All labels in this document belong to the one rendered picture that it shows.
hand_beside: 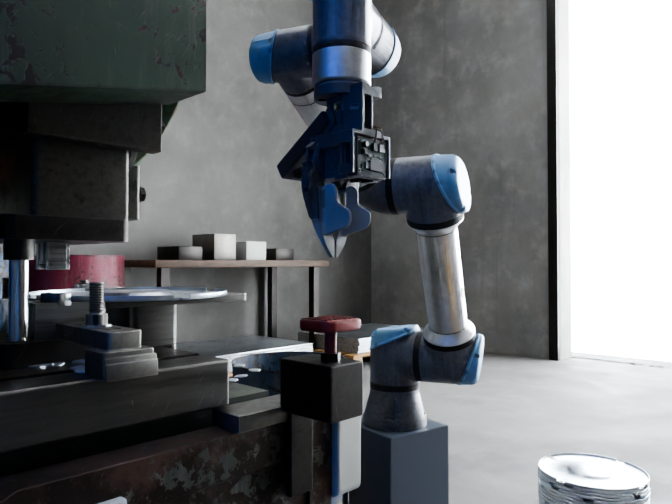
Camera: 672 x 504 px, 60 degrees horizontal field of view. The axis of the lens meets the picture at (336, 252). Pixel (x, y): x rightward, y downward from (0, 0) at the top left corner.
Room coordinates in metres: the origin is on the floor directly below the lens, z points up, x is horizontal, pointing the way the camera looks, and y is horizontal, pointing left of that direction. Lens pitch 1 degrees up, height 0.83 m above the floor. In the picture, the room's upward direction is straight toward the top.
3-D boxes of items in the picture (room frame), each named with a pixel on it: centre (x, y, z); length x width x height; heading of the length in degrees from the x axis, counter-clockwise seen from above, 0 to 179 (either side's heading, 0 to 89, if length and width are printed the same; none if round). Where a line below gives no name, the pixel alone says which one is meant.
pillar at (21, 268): (0.71, 0.39, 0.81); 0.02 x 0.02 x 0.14
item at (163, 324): (0.94, 0.28, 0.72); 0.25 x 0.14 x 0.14; 136
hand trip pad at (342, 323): (0.75, 0.01, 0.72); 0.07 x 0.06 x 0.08; 136
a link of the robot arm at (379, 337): (1.39, -0.15, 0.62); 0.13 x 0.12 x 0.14; 67
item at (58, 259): (0.82, 0.40, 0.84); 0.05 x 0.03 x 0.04; 46
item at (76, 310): (0.82, 0.40, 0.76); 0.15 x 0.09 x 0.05; 46
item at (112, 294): (0.91, 0.32, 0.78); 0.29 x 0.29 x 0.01
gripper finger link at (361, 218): (0.75, -0.02, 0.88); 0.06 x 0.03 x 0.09; 46
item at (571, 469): (1.67, -0.73, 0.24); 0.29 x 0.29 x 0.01
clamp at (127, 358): (0.70, 0.28, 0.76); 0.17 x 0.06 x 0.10; 46
